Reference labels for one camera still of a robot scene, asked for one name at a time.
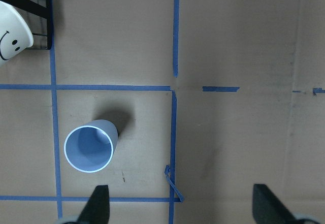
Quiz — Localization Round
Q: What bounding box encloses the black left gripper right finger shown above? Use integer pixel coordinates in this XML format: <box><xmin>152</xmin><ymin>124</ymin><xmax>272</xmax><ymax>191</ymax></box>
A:
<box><xmin>252</xmin><ymin>184</ymin><xmax>296</xmax><ymax>223</ymax></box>

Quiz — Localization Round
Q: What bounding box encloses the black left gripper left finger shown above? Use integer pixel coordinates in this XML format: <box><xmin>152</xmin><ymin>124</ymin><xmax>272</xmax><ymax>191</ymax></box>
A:
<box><xmin>77</xmin><ymin>185</ymin><xmax>110</xmax><ymax>224</ymax></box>

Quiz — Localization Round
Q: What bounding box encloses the light blue plastic cup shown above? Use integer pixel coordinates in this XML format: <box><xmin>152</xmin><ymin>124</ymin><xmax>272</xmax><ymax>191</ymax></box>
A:
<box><xmin>63</xmin><ymin>119</ymin><xmax>118</xmax><ymax>173</ymax></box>

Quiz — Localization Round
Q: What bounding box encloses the white smiley face mug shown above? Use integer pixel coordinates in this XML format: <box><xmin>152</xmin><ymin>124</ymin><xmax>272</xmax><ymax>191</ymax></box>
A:
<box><xmin>1</xmin><ymin>1</ymin><xmax>34</xmax><ymax>66</ymax></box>

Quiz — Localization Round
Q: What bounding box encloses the black wire mug rack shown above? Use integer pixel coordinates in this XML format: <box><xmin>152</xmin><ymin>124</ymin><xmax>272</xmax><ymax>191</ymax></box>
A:
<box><xmin>1</xmin><ymin>0</ymin><xmax>53</xmax><ymax>50</ymax></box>

